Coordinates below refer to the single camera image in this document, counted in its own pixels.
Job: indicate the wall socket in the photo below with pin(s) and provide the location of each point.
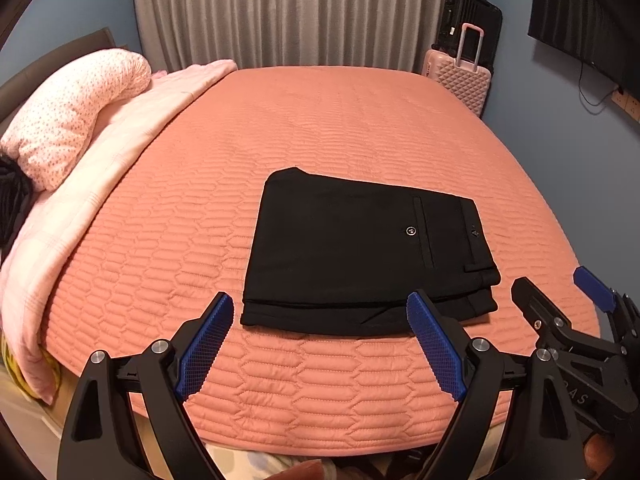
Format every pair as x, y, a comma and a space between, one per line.
627, 105

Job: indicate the pink suitcase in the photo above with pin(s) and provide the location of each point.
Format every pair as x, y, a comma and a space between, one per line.
462, 85

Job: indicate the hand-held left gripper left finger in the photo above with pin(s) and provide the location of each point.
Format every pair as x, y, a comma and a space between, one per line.
210, 335

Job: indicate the black suitcase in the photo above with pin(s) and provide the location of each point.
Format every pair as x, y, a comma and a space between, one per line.
475, 15

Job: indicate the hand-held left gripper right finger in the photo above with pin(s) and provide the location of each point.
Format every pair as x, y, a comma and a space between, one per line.
435, 345

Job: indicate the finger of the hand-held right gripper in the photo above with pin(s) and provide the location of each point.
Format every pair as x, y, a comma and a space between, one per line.
555, 330
592, 287

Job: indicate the dark grey headboard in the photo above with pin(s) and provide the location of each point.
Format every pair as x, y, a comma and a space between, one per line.
50, 60

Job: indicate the light pink blanket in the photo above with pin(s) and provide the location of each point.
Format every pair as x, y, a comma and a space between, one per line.
75, 210

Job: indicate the pink quilted bedspread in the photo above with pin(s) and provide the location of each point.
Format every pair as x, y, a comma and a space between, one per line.
325, 120

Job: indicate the black television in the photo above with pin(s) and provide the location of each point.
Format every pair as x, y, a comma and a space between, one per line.
585, 15

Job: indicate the pink dotted pillow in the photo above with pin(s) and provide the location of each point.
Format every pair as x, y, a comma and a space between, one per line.
75, 115

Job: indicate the black pants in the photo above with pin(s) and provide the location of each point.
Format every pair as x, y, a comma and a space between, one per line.
350, 250

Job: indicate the grey curtain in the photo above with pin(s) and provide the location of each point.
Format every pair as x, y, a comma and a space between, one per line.
300, 10

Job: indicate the yellow cloth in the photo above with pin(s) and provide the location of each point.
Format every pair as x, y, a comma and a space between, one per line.
12, 365

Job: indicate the person's right hand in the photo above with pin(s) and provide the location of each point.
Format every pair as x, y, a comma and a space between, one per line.
602, 460

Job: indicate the black cloth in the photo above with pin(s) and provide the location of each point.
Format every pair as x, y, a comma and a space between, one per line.
12, 200

